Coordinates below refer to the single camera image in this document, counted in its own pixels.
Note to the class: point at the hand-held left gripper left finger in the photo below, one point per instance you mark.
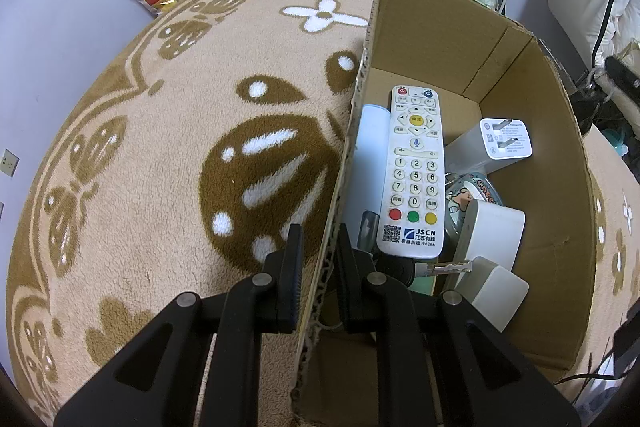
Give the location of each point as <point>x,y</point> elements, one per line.
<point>295,279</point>

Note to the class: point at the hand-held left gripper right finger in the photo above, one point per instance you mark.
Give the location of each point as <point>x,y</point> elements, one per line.
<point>345,287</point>

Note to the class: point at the black head key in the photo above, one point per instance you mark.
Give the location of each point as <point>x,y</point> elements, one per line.
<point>397,269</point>

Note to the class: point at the white remote control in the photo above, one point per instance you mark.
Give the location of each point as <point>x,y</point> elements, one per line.
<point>412,167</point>

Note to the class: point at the light blue cylinder case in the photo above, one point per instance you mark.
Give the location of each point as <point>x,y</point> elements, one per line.
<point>370,147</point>

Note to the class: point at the cartoon print earbuds case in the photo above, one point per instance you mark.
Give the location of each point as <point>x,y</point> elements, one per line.
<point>462,202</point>

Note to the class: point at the cardboard box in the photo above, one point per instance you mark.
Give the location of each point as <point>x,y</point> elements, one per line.
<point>550,217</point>

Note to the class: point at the white power adapter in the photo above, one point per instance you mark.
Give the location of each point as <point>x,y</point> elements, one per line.
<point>505,142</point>

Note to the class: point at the teal plastic toy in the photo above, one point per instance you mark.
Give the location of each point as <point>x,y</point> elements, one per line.
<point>617,142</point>

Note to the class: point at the wall socket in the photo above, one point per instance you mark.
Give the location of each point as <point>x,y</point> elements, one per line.
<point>9,163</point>

